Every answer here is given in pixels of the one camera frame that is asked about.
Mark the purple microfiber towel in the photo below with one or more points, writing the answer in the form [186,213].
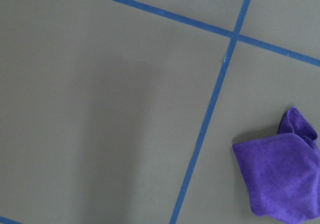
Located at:
[281,172]

